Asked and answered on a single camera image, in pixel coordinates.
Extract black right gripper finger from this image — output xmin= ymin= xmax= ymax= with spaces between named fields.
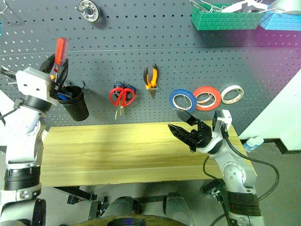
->
xmin=168 ymin=124 xmax=196 ymax=152
xmin=175 ymin=109 xmax=201 ymax=127

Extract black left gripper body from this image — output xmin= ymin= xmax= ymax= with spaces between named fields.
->
xmin=48 ymin=77 xmax=65 ymax=99

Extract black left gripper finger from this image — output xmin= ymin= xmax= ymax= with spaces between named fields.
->
xmin=56 ymin=58 xmax=70 ymax=87
xmin=39 ymin=54 xmax=57 ymax=74

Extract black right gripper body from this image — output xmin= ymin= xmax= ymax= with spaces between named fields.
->
xmin=190 ymin=120 xmax=214 ymax=149

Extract red handled screwdriver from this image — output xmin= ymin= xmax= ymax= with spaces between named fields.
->
xmin=53 ymin=37 xmax=70 ymax=82

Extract blue tape roll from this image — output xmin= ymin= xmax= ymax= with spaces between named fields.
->
xmin=169 ymin=89 xmax=196 ymax=112

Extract orange and black pliers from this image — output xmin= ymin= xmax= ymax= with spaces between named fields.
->
xmin=143 ymin=63 xmax=159 ymax=98

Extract red handled scissors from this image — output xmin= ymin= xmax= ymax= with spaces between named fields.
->
xmin=109 ymin=87 xmax=136 ymax=121

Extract red tape roll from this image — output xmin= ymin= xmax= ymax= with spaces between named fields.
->
xmin=194 ymin=86 xmax=222 ymax=111

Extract white tape roll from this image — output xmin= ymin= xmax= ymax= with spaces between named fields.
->
xmin=221 ymin=84 xmax=244 ymax=105

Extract dark grey perforated pegboard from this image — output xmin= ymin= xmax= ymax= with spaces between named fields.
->
xmin=0 ymin=0 xmax=301 ymax=136

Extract black plastic cup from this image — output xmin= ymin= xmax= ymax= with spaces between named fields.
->
xmin=57 ymin=86 xmax=90 ymax=122

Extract clear bottle with blue label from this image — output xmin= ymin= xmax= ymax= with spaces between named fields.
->
xmin=243 ymin=136 xmax=265 ymax=152

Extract white table with black edge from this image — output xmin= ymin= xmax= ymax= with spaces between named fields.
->
xmin=238 ymin=68 xmax=301 ymax=154
xmin=0 ymin=90 xmax=9 ymax=148

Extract dark grey rounded shape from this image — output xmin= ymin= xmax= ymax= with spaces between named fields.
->
xmin=103 ymin=196 xmax=143 ymax=218

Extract green brick pattern box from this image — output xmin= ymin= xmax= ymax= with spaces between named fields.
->
xmin=190 ymin=7 xmax=265 ymax=31

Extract white plastic clothes hangers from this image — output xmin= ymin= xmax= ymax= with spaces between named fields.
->
xmin=221 ymin=0 xmax=270 ymax=14

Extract blue brick pattern box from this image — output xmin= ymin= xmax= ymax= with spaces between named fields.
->
xmin=258 ymin=11 xmax=301 ymax=31

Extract grey rounded lamp shade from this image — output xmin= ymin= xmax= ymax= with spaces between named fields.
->
xmin=269 ymin=0 xmax=301 ymax=15

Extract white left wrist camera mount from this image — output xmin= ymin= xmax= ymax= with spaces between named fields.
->
xmin=15 ymin=67 xmax=59 ymax=106

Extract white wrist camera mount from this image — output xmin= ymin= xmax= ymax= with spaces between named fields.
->
xmin=206 ymin=109 xmax=233 ymax=154
xmin=15 ymin=67 xmax=59 ymax=106

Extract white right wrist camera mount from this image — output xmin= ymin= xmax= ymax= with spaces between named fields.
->
xmin=206 ymin=109 xmax=233 ymax=154

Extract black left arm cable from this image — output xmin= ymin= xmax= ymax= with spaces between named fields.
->
xmin=0 ymin=98 xmax=25 ymax=127

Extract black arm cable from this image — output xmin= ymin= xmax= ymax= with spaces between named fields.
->
xmin=0 ymin=98 xmax=25 ymax=127
xmin=223 ymin=127 xmax=280 ymax=202

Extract blue handled scissors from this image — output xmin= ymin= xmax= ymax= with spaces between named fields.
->
xmin=113 ymin=81 xmax=137 ymax=95

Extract silver ball bearing ring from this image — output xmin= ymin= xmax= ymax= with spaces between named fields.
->
xmin=75 ymin=0 xmax=101 ymax=23

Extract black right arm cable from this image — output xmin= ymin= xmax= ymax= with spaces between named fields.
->
xmin=223 ymin=127 xmax=280 ymax=202

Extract black metal table frame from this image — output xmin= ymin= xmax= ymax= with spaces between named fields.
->
xmin=53 ymin=186 xmax=169 ymax=219

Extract silver metal wire clips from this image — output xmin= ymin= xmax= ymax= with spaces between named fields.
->
xmin=189 ymin=0 xmax=223 ymax=13

